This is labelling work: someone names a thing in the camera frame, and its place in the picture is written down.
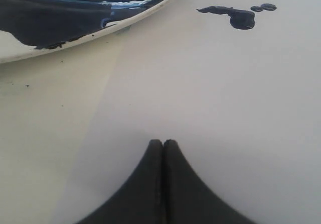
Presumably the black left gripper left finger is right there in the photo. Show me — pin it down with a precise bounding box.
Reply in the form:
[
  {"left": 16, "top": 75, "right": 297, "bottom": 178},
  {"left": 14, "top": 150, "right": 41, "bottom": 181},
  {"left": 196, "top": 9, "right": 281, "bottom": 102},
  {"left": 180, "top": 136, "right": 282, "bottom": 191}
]
[{"left": 79, "top": 140, "right": 163, "bottom": 224}]

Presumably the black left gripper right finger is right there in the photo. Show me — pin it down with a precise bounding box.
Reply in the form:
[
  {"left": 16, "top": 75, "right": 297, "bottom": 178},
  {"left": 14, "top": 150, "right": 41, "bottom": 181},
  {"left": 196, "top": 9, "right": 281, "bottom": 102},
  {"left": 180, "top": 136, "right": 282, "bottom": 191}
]
[{"left": 163, "top": 140, "right": 251, "bottom": 223}]

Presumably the white paper sheet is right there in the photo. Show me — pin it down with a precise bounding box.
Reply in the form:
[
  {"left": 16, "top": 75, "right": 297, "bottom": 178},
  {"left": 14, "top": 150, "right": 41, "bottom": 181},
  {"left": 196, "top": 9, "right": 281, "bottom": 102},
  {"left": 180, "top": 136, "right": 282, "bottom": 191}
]
[{"left": 88, "top": 0, "right": 320, "bottom": 223}]

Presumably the white square plate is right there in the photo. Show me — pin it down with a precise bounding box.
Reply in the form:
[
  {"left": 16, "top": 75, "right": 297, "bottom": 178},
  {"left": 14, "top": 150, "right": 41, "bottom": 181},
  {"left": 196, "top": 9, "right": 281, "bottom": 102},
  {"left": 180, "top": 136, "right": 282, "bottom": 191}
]
[{"left": 1, "top": 0, "right": 169, "bottom": 63}]

